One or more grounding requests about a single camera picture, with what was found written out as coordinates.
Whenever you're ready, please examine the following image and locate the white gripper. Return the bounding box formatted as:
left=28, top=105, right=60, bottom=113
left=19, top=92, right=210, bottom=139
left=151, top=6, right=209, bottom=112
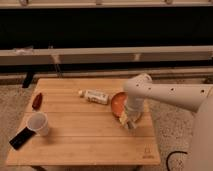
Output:
left=124, top=96, right=143, bottom=129

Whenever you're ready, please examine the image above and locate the white sponge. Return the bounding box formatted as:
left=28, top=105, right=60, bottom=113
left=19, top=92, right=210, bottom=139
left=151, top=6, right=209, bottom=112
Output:
left=119, top=112, right=128, bottom=126

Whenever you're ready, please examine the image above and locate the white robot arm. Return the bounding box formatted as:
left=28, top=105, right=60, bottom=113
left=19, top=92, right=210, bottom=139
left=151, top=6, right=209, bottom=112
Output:
left=123, top=74, right=213, bottom=171

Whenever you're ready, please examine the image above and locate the orange ceramic bowl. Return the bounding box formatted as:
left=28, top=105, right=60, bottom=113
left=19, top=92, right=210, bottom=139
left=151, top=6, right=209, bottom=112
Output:
left=111, top=92, right=127, bottom=118

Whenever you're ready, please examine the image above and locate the white plastic bottle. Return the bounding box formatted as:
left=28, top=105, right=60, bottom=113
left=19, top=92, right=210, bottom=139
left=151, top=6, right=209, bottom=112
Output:
left=78, top=90, right=109, bottom=105

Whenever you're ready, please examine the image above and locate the wooden table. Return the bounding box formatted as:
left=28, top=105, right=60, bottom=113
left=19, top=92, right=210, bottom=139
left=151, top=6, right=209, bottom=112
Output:
left=6, top=78, right=160, bottom=166

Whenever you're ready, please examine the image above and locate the dark red chili pepper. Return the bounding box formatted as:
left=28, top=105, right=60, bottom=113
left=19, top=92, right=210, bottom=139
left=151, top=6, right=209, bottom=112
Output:
left=32, top=93, right=43, bottom=110

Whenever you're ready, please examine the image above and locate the white plastic cup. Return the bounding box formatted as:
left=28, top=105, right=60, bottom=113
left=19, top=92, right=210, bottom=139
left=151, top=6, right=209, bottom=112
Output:
left=26, top=112, right=50, bottom=136

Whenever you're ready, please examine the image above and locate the black remote control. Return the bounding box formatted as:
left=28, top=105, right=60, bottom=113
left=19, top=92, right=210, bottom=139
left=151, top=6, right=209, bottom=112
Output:
left=9, top=127, right=35, bottom=150

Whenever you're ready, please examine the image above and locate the black cable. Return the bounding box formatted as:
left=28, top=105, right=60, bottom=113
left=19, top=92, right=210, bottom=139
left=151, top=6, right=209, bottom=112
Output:
left=165, top=150, right=189, bottom=171

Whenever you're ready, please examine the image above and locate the white metal shelf rail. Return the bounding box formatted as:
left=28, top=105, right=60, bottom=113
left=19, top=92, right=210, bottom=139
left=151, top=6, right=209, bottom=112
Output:
left=0, top=45, right=213, bottom=66

